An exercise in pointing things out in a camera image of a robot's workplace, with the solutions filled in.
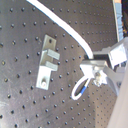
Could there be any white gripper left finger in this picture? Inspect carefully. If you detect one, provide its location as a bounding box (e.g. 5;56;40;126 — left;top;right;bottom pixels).
80;60;121;95

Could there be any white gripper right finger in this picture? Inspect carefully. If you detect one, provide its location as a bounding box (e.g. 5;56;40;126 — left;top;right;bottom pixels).
93;37;128;68

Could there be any white cable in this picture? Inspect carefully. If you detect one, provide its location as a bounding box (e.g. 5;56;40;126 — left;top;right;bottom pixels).
27;0;95;101

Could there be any black perforated breadboard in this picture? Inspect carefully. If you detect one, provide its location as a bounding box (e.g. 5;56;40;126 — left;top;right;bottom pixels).
0;0;116;128

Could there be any grey metal cable clip bracket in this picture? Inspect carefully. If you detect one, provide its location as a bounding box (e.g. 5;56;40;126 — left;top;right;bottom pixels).
36;35;60;90

